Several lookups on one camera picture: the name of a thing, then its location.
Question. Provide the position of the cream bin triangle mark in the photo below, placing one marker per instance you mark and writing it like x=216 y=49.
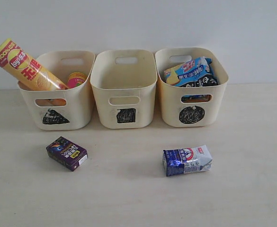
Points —
x=69 y=109

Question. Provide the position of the yellow Lays chips can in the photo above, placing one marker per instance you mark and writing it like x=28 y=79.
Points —
x=26 y=69

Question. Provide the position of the cream bin circle mark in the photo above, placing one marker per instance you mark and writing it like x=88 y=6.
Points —
x=176 y=113

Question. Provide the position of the cream bin square mark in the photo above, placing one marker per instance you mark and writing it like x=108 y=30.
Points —
x=124 y=87

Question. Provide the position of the blue instant noodle bag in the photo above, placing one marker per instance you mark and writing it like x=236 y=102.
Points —
x=193 y=73

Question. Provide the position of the pink Lays chips can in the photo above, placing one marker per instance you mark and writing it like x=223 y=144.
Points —
x=76 y=79

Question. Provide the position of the purple small carton box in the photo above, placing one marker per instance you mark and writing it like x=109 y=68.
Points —
x=67 y=153

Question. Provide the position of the blue white milk carton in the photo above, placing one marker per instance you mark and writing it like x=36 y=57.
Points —
x=186 y=160

